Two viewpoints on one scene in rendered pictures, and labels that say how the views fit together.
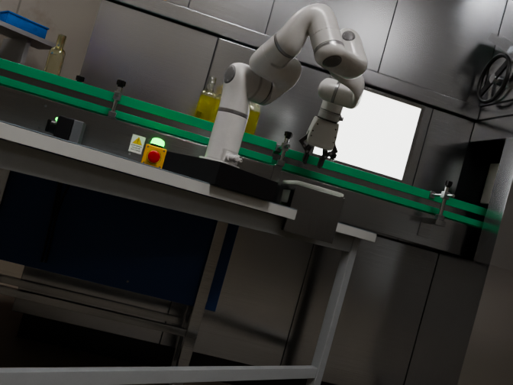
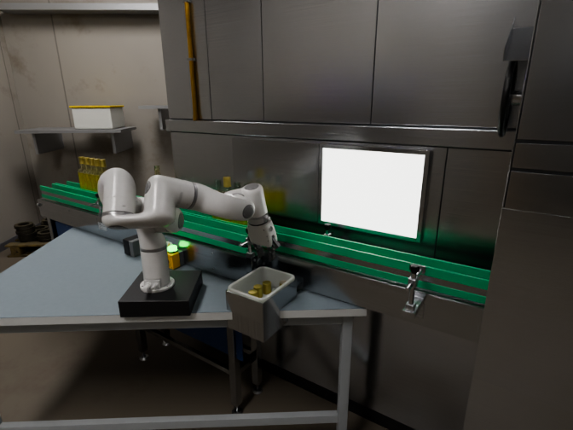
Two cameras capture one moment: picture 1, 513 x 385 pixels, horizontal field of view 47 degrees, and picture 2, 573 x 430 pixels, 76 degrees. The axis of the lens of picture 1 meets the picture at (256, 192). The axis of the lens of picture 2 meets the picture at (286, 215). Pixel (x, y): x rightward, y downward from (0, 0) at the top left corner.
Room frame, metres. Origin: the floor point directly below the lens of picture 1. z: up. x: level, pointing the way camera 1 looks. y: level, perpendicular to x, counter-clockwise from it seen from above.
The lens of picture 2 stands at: (1.22, -1.10, 1.49)
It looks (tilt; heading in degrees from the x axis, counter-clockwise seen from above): 17 degrees down; 44
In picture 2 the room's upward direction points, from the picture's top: straight up
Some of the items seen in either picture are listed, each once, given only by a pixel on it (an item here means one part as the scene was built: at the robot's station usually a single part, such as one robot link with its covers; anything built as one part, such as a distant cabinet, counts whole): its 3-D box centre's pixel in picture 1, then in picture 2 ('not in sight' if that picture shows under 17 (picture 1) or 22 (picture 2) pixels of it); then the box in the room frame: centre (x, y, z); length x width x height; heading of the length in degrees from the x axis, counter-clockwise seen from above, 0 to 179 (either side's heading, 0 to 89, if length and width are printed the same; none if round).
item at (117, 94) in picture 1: (116, 98); not in sight; (1.96, 0.53, 0.94); 0.07 x 0.04 x 0.13; 11
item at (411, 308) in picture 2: (438, 209); (413, 294); (2.23, -0.68, 0.90); 0.17 x 0.05 x 0.23; 11
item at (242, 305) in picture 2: (306, 201); (266, 290); (2.07, -0.18, 0.79); 0.27 x 0.17 x 0.08; 11
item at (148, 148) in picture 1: (153, 157); (172, 258); (1.97, 0.36, 0.79); 0.07 x 0.07 x 0.07; 11
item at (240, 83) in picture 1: (242, 91); (153, 227); (1.79, 0.12, 1.05); 0.13 x 0.10 x 0.16; 126
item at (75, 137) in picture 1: (69, 131); (135, 246); (1.92, 0.64, 0.79); 0.08 x 0.08 x 0.08; 11
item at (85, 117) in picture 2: not in sight; (99, 117); (2.73, 3.11, 1.33); 0.42 x 0.35 x 0.23; 136
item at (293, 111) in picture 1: (314, 114); (315, 183); (2.40, -0.14, 1.15); 0.90 x 0.03 x 0.34; 101
